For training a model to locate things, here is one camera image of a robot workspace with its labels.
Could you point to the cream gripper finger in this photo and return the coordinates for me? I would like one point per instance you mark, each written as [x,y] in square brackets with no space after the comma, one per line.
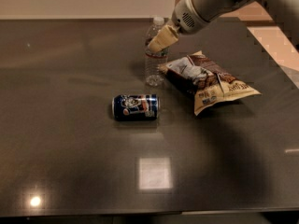
[165,38]

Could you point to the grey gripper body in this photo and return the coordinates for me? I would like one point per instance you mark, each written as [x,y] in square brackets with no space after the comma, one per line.
[186,20]

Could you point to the clear plastic water bottle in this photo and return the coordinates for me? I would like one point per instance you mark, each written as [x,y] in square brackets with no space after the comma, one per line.
[153,75]

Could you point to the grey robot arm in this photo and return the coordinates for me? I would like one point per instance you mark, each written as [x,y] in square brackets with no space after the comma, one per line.
[284,13]

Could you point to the brown chip bag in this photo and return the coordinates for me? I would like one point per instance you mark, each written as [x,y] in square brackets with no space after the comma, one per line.
[207,82]

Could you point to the blue soda can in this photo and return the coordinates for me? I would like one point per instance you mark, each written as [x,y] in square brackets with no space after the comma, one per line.
[135,107]

